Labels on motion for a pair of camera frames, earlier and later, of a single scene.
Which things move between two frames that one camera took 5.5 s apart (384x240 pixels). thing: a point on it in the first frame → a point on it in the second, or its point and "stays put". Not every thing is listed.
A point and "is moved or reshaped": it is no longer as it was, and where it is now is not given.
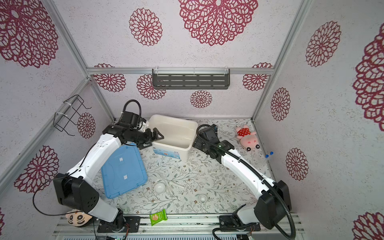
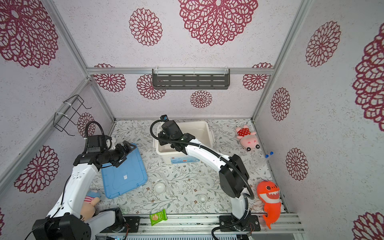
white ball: (159, 188) stays put
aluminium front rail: (182, 225) stays put
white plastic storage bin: (179, 137) is moved or reshaped
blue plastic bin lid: (123, 170) stays put
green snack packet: (158, 217) stays put
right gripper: (198, 142) → (162, 135)
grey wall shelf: (211, 78) stays put
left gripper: (156, 137) → (123, 152)
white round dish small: (202, 198) stays put
